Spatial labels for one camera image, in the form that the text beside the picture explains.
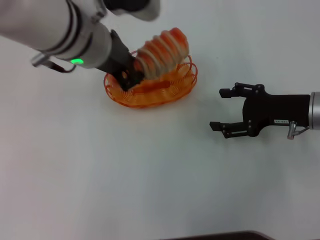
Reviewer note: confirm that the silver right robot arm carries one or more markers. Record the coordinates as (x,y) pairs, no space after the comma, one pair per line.
(315,110)

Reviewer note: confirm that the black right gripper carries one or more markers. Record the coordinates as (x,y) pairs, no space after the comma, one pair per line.
(275,110)

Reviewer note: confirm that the dark brown robot base edge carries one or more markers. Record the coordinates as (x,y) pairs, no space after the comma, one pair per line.
(225,236)

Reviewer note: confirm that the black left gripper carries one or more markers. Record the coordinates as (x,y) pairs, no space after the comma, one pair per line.
(117,60)

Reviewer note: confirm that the orange woven plastic basket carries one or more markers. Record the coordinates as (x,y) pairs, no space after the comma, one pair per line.
(155,95)

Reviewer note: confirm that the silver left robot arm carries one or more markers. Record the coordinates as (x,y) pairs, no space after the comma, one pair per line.
(50,27)

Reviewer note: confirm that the orange striped bread loaf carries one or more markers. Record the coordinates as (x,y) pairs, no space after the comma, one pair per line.
(162,52)

